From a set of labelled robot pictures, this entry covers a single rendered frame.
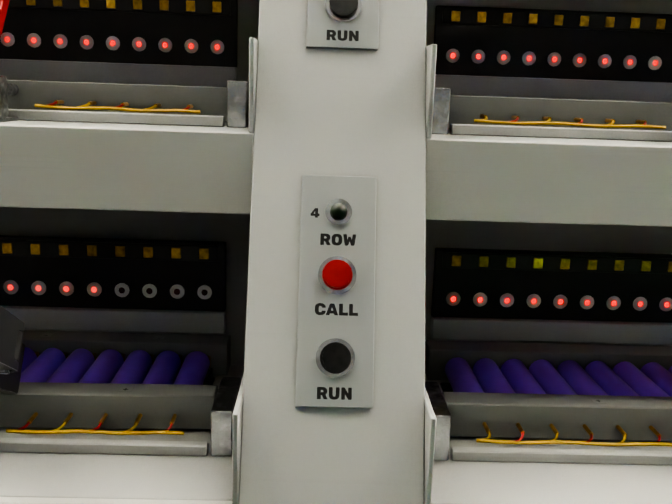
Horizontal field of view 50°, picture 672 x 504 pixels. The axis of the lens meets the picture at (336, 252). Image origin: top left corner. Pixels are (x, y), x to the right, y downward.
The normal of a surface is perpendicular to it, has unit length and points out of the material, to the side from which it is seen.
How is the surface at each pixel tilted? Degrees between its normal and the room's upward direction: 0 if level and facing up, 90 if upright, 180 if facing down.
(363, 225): 90
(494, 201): 111
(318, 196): 90
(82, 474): 21
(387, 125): 90
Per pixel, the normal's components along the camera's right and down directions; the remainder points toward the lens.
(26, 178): 0.02, 0.22
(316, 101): 0.04, -0.15
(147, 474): 0.04, -0.98
